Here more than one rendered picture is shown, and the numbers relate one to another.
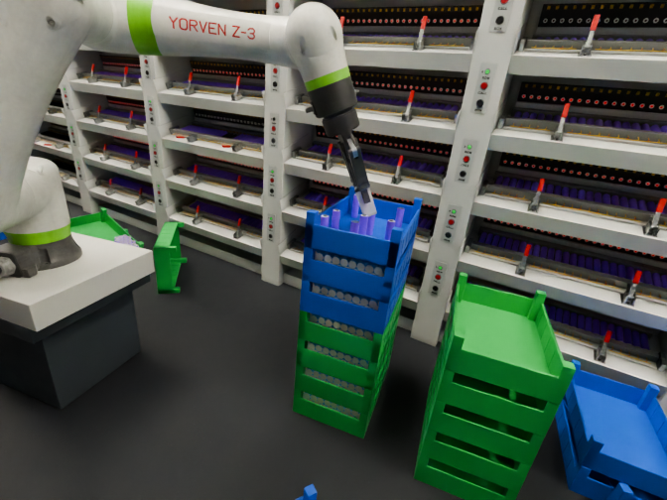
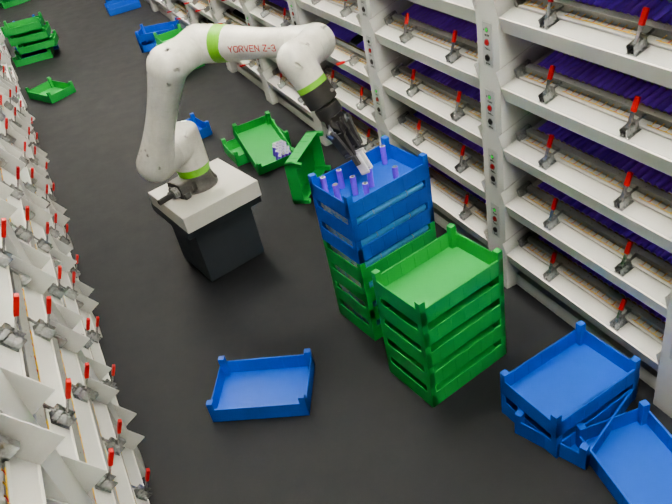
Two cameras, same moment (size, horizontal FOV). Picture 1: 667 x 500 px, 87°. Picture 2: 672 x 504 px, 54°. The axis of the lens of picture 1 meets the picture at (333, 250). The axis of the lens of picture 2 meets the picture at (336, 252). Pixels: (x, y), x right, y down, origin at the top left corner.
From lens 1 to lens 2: 149 cm
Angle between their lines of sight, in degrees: 40
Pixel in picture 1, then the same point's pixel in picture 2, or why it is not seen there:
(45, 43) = (167, 92)
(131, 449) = (239, 311)
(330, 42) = (297, 71)
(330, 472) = (338, 352)
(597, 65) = (551, 39)
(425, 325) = not seen: hidden behind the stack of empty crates
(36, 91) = (169, 112)
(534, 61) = (513, 26)
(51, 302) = (193, 217)
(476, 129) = (491, 81)
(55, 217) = (197, 161)
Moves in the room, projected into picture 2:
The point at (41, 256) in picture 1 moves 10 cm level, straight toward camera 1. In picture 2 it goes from (193, 185) to (192, 199)
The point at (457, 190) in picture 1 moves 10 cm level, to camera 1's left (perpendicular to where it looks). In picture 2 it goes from (490, 137) to (460, 132)
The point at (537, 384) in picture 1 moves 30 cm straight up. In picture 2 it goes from (409, 311) to (395, 217)
